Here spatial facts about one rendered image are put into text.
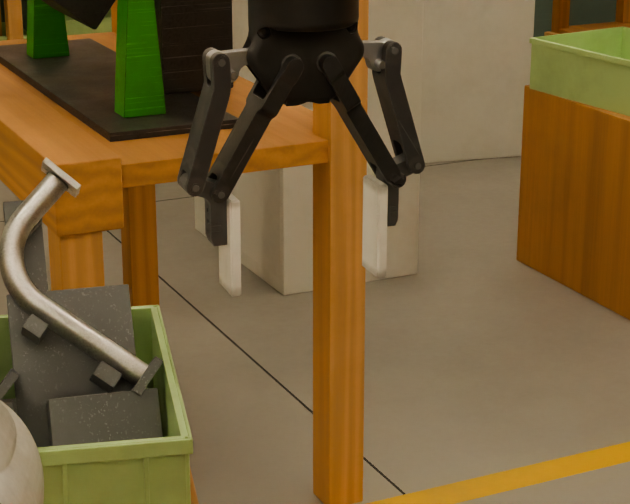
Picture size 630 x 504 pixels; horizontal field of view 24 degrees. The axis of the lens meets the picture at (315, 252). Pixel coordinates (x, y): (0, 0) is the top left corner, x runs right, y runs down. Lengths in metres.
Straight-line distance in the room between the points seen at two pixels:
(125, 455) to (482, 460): 2.18
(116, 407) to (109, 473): 0.19
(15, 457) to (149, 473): 0.34
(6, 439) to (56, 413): 0.49
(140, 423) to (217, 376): 2.39
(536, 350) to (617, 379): 0.29
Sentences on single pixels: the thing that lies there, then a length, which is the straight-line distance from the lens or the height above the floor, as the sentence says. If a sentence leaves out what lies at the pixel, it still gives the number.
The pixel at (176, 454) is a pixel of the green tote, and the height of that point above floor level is 0.94.
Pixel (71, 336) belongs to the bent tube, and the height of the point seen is 0.99.
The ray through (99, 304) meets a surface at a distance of 1.83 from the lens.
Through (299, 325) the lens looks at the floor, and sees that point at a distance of 4.49.
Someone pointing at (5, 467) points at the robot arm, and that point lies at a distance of 1.24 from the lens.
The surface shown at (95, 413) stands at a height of 0.91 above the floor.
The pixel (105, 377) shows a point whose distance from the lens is 1.76.
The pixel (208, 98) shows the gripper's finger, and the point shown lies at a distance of 0.98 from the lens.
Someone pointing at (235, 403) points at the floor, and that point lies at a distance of 3.97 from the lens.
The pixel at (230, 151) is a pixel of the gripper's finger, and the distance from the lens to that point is 0.99.
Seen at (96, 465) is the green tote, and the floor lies 0.94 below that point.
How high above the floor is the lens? 1.64
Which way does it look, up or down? 19 degrees down
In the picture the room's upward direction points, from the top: straight up
